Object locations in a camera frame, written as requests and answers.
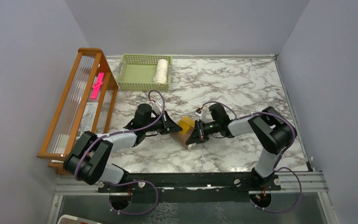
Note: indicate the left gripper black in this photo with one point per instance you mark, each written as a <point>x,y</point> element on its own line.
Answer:
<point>168,125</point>

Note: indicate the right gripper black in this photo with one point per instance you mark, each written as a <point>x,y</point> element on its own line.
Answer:
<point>198,134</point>

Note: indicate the yellow towel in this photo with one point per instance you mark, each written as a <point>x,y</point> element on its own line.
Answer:
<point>187,124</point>

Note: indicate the white towel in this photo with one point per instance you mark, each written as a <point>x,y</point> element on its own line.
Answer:
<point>161,72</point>

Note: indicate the green plastic basket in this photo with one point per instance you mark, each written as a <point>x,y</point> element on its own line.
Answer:
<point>136,72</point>

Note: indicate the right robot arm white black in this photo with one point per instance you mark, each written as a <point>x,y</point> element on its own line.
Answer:
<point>273,131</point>

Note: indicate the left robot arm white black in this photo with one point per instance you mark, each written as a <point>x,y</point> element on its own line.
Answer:
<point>88,159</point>

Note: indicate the pink plastic clip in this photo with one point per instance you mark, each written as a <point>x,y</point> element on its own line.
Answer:
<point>97,85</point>

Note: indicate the wooden rack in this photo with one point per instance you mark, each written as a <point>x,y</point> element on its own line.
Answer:
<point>61,135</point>

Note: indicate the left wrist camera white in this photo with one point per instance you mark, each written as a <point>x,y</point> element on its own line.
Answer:
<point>157,107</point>

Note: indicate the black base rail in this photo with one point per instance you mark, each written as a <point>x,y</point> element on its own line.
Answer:
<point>189,187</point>

